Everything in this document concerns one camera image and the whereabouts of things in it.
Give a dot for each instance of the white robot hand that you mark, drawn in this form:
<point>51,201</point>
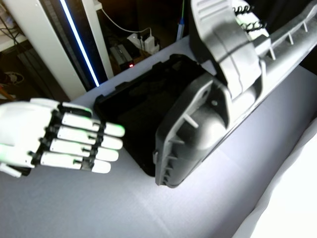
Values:
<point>255,27</point>
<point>22,129</point>

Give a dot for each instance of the blue-white light strip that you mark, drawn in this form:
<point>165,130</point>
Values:
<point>79,44</point>

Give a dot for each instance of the white power strip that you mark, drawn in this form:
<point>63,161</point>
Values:
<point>146,42</point>

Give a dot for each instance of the black device with red light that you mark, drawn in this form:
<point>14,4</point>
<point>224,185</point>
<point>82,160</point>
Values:
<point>123,60</point>

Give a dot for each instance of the thin green rod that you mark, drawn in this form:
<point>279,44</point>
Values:
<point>183,11</point>

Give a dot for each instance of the white pillar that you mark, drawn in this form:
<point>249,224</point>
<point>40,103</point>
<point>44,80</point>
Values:
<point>47,42</point>

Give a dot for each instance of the black hard case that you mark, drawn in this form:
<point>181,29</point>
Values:
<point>198,129</point>

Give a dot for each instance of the grey table cloth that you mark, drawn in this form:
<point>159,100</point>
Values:
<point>123,208</point>

